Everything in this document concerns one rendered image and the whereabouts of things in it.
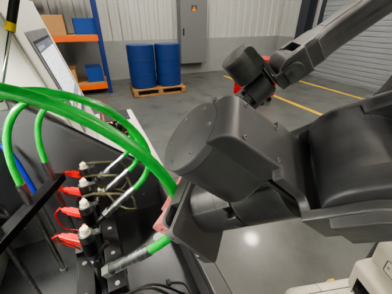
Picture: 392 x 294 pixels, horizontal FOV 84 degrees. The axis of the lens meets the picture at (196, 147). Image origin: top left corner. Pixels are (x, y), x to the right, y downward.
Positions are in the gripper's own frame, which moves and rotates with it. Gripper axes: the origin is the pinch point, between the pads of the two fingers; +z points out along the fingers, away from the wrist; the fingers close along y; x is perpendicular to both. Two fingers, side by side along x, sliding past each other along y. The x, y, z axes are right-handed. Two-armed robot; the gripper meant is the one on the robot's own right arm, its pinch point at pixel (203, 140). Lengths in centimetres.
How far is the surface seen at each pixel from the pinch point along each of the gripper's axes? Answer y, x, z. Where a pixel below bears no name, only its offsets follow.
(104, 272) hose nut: 8.2, 23.8, 21.4
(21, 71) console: 40.2, -17.8, 21.2
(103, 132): 22.5, 24.5, 0.9
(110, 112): 20.8, 4.8, 6.8
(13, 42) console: 44, -18, 16
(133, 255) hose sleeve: 7.4, 24.2, 15.3
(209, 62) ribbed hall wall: -186, -688, -58
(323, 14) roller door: -294, -583, -359
